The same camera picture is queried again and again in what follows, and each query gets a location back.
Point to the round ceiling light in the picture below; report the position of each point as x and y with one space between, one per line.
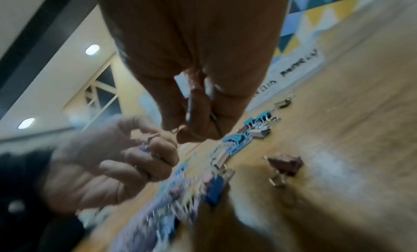
26 123
92 49

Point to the person's right hand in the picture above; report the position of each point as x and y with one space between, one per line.
195 39

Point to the person's left hand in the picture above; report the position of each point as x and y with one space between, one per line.
97 166

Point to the scatter of small binder clips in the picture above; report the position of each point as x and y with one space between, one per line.
286 164

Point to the pile of pastel paper clips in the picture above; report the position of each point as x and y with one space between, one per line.
169 202

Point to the clear plastic compartment box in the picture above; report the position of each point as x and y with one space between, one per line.
293 68

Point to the black marker wristband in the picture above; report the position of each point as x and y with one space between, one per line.
26 181

